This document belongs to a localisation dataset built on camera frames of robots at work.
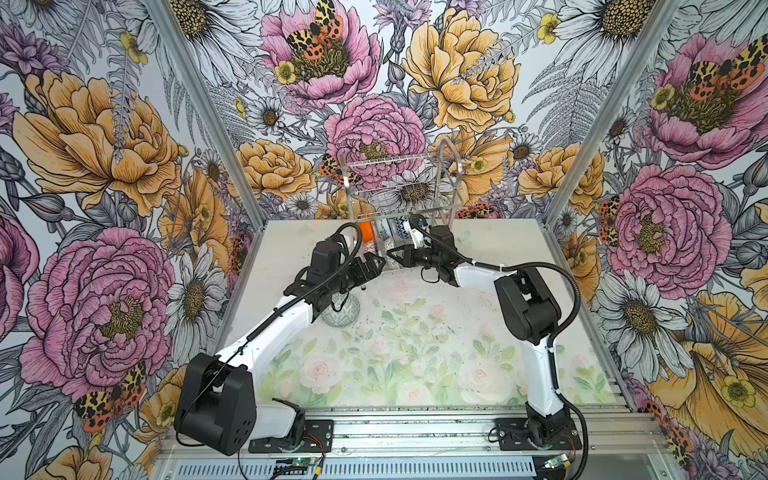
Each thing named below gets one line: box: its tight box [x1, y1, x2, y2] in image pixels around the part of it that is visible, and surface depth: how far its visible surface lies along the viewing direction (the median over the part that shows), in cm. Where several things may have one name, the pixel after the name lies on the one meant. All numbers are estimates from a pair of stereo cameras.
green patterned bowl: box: [321, 292, 361, 328], surface depth 96 cm
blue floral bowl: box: [379, 218, 393, 241], surface depth 104 cm
